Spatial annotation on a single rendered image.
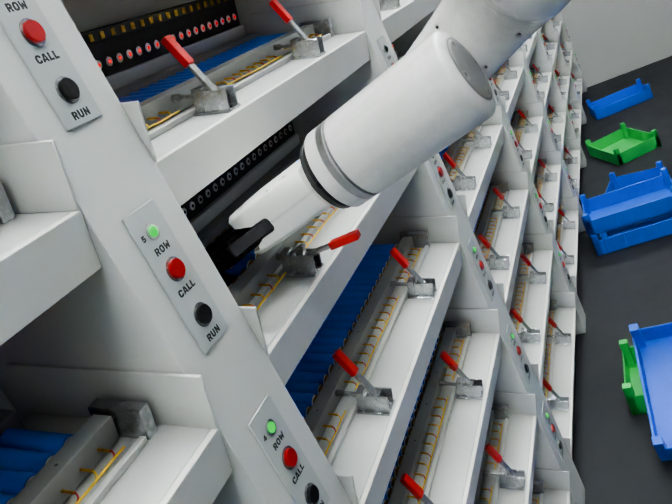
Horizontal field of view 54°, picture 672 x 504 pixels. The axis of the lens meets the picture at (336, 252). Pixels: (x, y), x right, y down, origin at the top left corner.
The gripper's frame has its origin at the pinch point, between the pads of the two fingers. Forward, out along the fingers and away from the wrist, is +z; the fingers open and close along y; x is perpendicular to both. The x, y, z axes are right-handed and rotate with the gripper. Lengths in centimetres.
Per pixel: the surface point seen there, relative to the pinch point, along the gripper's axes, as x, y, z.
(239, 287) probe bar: 3.4, 4.8, -1.5
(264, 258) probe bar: 3.3, -1.5, -1.4
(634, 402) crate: 92, -79, 3
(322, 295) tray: 10.1, -0.8, -4.7
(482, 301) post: 39, -48, 3
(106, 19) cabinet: -30.6, -17.0, 5.5
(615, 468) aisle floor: 94, -63, 10
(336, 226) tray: 7.1, -14.7, -3.1
